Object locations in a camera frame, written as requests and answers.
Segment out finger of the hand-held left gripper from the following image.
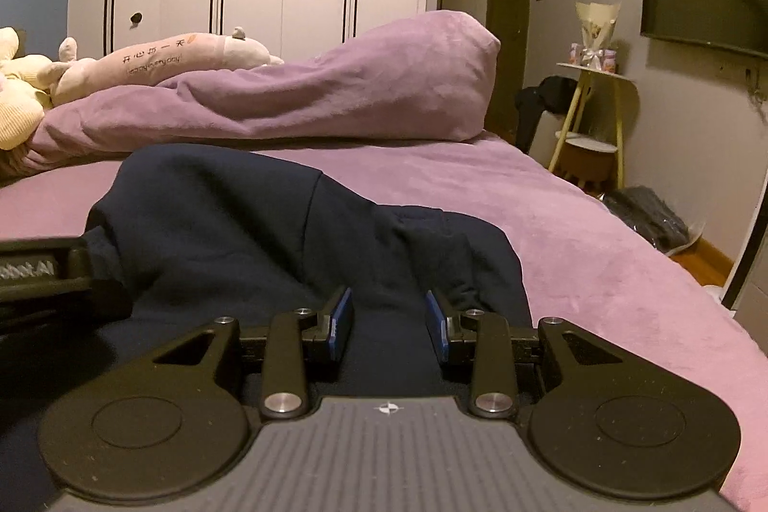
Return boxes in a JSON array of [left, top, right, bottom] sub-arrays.
[[84, 248, 133, 322]]

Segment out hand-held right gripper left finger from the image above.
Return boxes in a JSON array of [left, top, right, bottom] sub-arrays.
[[157, 285, 355, 422]]

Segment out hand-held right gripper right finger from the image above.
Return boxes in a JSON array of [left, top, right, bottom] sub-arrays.
[[423, 289, 616, 422]]

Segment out navy zip jacket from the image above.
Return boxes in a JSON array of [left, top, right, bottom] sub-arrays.
[[0, 143, 534, 512]]

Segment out black hanging clothes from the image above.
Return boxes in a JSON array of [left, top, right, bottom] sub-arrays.
[[515, 75, 582, 154]]

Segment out purple bed sheet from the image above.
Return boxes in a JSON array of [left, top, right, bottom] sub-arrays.
[[0, 131, 768, 512]]

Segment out cream plush toy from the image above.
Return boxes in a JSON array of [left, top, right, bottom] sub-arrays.
[[0, 27, 55, 152]]

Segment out brown wooden stool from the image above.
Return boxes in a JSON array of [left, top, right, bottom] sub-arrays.
[[575, 152, 619, 196]]

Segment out long pink plush toy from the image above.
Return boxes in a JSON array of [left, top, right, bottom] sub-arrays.
[[51, 27, 286, 108]]

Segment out black bag on floor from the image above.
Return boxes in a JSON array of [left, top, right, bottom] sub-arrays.
[[601, 185, 692, 256]]

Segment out purple duvet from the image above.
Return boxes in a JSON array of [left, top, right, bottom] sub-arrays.
[[24, 9, 502, 171]]

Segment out yellow-legged side table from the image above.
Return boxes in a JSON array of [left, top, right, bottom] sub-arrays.
[[547, 61, 638, 195]]

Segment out dark wooden door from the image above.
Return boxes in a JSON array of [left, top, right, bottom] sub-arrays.
[[483, 0, 535, 144]]

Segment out wrapped flower bouquet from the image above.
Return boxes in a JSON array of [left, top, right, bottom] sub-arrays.
[[573, 1, 619, 70]]

